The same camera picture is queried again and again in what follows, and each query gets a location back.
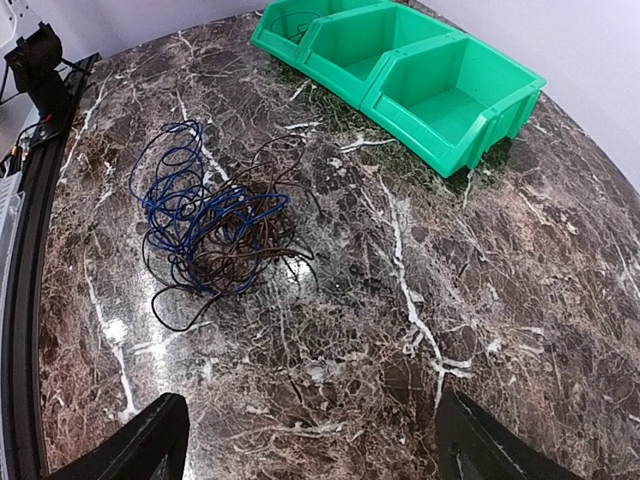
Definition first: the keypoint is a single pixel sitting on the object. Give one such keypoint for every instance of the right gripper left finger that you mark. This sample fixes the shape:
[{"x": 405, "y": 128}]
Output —
[{"x": 152, "y": 445}]

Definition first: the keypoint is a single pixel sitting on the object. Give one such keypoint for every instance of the left green plastic bin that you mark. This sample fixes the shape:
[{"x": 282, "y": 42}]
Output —
[{"x": 284, "y": 24}]

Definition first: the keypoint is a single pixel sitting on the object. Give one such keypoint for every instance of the right green plastic bin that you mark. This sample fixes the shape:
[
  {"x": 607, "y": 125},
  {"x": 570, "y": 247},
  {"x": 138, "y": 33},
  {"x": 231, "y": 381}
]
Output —
[{"x": 450, "y": 98}]

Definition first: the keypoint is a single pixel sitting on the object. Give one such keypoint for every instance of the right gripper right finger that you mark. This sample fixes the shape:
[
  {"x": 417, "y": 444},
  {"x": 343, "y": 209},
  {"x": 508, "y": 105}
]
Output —
[{"x": 472, "y": 444}]

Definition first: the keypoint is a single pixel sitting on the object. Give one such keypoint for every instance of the black front rail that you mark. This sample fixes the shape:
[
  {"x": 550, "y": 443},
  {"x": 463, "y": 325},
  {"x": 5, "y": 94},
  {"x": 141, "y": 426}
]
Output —
[{"x": 22, "y": 442}]

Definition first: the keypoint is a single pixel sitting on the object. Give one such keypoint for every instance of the white slotted cable duct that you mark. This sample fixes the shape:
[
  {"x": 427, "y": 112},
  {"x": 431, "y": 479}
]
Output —
[{"x": 11, "y": 205}]

